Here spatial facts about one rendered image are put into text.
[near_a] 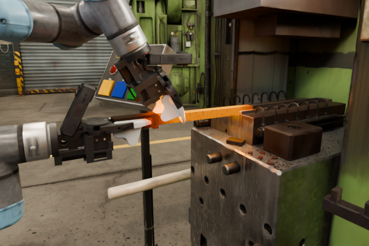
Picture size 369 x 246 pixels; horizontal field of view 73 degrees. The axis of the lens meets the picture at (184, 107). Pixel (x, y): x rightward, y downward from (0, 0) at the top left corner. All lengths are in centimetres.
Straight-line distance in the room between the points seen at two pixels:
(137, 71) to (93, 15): 14
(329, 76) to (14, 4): 100
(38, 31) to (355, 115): 68
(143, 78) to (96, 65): 799
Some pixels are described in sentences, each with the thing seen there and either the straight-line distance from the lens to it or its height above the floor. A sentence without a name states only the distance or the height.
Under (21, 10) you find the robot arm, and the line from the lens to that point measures 51.
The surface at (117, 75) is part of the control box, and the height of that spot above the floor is 106.
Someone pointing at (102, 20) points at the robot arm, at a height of 122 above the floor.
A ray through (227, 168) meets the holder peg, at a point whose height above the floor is 88.
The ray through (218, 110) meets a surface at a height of 101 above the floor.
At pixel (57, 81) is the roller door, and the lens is 863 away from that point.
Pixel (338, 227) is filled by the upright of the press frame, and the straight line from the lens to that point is 80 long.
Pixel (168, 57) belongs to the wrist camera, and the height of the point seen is 115.
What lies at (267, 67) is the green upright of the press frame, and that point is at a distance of 107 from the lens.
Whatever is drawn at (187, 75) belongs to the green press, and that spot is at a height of 70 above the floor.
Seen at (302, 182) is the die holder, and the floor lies 87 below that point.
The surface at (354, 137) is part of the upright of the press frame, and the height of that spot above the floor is 97.
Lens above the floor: 116
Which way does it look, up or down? 12 degrees down
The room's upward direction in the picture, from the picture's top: straight up
